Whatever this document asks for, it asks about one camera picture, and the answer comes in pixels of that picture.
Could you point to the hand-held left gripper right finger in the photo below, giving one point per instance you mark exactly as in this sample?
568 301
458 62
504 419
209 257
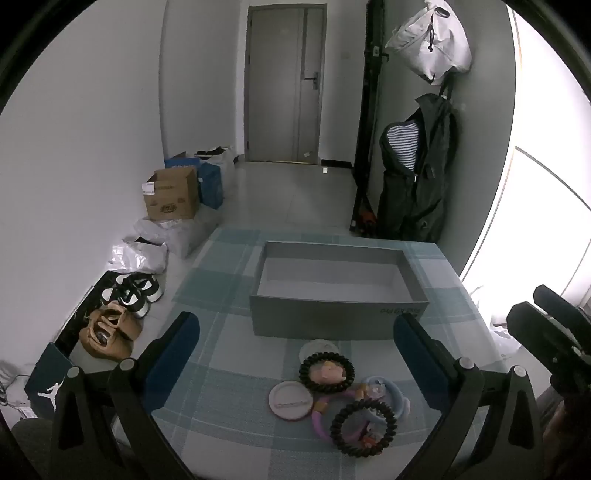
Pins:
420 364

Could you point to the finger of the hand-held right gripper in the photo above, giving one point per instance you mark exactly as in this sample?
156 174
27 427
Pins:
561 307
535 327

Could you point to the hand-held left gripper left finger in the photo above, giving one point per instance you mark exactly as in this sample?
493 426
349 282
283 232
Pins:
175 353

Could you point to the small blue transparent container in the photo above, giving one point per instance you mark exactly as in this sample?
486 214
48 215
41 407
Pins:
401 401

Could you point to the pink orange charm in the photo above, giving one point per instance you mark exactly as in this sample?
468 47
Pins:
328 371

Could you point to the white round lid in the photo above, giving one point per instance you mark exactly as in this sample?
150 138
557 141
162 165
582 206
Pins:
318 346

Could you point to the grey cardboard box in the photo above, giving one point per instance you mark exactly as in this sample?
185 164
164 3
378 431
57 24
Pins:
277 323

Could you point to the purple bangle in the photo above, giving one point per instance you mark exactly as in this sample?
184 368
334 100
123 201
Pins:
318 417

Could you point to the pinkish round lid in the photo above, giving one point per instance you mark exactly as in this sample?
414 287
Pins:
291 401

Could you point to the person's right hand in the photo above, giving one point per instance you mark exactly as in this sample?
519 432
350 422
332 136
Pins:
565 429

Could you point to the brown shoe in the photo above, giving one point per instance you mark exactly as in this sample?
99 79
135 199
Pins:
101 341
124 323

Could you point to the black and white sneaker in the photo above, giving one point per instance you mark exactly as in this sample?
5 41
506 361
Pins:
143 288
129 304

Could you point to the checked teal tablecloth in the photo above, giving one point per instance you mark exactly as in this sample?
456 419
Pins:
231 286

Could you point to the small orange trinket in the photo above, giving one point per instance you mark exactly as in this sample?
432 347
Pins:
371 438

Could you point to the small white plastic bag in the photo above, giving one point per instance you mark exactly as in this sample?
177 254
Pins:
143 258

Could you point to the black floor mat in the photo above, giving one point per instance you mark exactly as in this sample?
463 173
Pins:
85 309

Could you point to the large white plastic bag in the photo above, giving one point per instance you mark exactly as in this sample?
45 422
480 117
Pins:
184 235

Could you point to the dark blue shoebox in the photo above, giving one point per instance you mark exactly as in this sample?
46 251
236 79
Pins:
46 383

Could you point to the brown cardboard box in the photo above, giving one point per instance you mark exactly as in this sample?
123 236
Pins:
171 194

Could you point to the dark jacket striped lining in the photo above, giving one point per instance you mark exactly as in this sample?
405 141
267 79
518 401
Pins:
429 184

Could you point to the flat blue box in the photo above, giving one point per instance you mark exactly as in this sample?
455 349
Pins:
182 162

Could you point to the white bag with black contents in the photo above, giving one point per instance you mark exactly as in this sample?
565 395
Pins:
221 159

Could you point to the grey door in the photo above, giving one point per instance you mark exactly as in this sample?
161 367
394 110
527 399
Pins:
277 92

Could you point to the white hanging bag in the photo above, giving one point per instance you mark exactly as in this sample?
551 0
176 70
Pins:
434 41

